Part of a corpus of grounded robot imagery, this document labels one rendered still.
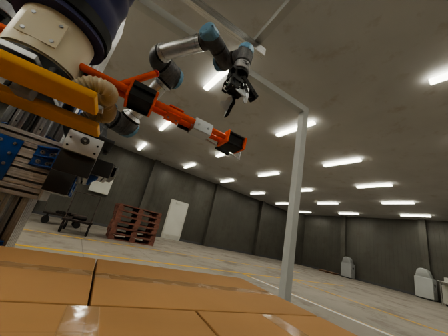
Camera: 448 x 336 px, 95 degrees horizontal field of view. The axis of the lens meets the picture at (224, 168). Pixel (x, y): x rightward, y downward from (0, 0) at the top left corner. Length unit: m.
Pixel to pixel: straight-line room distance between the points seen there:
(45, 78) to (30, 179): 0.68
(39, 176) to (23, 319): 0.85
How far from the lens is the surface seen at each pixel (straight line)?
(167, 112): 0.72
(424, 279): 15.11
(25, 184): 1.21
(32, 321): 0.42
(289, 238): 3.31
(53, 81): 0.59
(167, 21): 3.30
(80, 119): 0.75
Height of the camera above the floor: 0.70
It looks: 18 degrees up
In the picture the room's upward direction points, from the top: 13 degrees clockwise
